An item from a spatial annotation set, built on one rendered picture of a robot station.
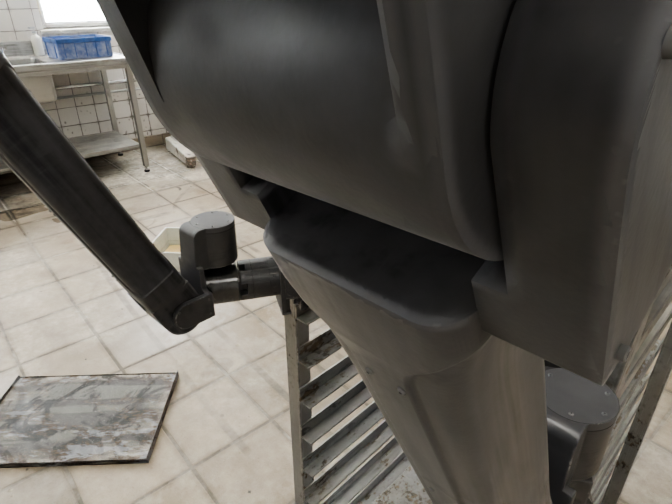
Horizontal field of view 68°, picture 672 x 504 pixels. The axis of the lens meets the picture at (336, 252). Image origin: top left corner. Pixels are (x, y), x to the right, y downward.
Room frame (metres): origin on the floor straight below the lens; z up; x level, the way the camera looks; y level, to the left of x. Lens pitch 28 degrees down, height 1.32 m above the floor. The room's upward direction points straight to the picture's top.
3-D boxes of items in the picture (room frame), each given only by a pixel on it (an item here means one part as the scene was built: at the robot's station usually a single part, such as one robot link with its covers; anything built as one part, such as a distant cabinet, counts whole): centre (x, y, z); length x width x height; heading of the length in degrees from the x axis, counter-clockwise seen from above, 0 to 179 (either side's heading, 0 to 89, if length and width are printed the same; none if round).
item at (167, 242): (2.34, 0.85, 0.08); 0.30 x 0.22 x 0.16; 176
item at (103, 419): (1.26, 0.90, 0.01); 0.60 x 0.40 x 0.03; 92
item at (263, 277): (0.61, 0.10, 0.96); 0.07 x 0.07 x 0.10; 16
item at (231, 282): (0.59, 0.16, 0.97); 0.07 x 0.06 x 0.07; 106
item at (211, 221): (0.57, 0.19, 1.00); 0.12 x 0.09 x 0.12; 136
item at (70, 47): (4.01, 1.93, 0.95); 0.40 x 0.30 x 0.14; 134
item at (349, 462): (0.87, -0.17, 0.42); 0.64 x 0.03 x 0.03; 136
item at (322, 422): (0.87, -0.17, 0.60); 0.64 x 0.03 x 0.03; 136
